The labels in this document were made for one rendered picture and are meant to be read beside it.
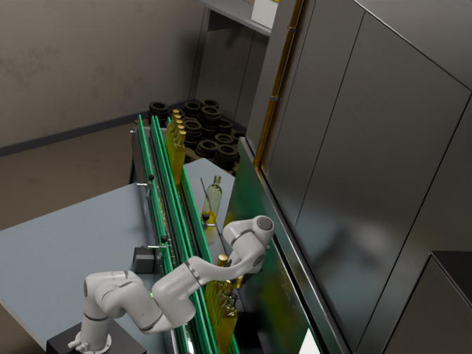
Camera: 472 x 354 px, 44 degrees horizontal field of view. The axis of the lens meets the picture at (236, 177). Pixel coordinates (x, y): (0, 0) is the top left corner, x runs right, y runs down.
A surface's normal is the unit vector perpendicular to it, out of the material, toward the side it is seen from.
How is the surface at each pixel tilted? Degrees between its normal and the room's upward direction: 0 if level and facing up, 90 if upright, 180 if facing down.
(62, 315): 0
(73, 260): 0
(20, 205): 0
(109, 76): 90
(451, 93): 90
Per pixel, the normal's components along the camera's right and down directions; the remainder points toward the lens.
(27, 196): 0.21, -0.84
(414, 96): -0.95, -0.05
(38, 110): 0.74, 0.47
